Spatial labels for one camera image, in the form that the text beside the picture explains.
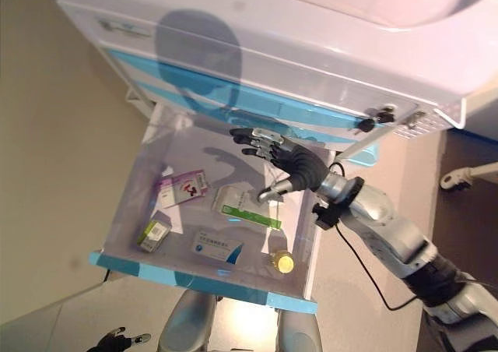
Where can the right robot hand dark palm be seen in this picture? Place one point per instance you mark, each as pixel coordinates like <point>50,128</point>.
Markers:
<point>303,165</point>

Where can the left robot hand dark palm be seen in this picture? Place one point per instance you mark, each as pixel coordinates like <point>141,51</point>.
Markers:
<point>113,342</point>

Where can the white drawer blue front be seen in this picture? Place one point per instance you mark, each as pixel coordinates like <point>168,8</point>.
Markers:
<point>128,265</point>

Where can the purple white medicine box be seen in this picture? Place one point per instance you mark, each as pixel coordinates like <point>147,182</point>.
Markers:
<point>183,190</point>

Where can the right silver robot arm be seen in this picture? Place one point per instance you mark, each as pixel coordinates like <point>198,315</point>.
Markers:
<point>389,227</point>

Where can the large green white medicine box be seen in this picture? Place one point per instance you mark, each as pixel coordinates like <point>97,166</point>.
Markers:
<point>233,204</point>

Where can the small green medicine box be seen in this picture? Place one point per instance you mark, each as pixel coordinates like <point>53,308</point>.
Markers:
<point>153,235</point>

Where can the blue white medicine box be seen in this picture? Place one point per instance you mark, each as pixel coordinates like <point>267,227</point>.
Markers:
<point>216,247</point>

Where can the left silver robot leg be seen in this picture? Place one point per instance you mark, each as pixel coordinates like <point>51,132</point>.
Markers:
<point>186,324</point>

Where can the silver robot leg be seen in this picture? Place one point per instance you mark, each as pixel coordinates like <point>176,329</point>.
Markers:
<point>299,332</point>
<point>186,324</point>

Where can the small bottle yellow cap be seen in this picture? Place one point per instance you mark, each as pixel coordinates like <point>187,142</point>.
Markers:
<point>283,262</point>

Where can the silver cart latch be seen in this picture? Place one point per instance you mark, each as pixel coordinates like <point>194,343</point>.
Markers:
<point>415,119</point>

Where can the white blue medical cart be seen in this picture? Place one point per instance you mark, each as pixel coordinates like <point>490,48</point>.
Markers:
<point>311,36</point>

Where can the white bed caster wheel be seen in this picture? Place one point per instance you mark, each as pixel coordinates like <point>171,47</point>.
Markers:
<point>453,180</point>

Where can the right silver robot leg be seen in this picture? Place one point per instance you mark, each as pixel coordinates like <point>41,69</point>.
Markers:
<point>299,332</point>

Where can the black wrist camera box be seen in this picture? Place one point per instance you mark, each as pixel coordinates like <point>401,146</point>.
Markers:
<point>327,215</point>

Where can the cream bed frame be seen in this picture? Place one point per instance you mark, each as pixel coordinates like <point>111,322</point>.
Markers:
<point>482,170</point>

